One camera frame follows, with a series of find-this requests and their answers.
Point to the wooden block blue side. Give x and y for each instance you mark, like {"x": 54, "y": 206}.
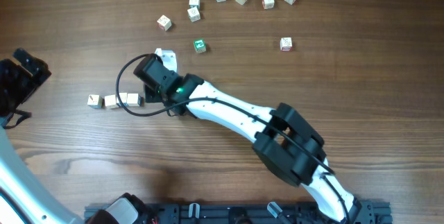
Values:
{"x": 133, "y": 100}

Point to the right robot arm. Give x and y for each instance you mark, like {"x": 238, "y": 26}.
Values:
{"x": 283, "y": 140}

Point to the wooden block blue edge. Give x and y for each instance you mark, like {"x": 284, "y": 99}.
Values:
{"x": 194, "y": 4}

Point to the green letter wooden block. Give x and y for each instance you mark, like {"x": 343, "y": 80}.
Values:
{"x": 199, "y": 46}

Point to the wooden block red base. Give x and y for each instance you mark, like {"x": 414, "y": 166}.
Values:
{"x": 286, "y": 44}

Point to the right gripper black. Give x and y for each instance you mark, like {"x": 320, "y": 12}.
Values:
{"x": 150, "y": 96}

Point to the plain wooden block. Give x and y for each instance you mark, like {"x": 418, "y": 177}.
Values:
{"x": 194, "y": 14}
{"x": 111, "y": 102}
{"x": 122, "y": 99}

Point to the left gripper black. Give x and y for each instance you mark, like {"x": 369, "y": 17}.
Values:
{"x": 26, "y": 84}

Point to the wooden block red underside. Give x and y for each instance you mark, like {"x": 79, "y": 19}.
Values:
{"x": 164, "y": 23}

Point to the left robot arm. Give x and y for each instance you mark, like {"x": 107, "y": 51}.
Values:
{"x": 21, "y": 191}

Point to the wooden block red side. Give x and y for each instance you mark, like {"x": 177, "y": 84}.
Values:
{"x": 268, "y": 4}

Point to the wooden block hammer picture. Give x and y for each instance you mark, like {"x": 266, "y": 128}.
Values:
{"x": 95, "y": 101}

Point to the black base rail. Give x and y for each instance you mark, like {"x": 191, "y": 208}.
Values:
{"x": 299, "y": 213}

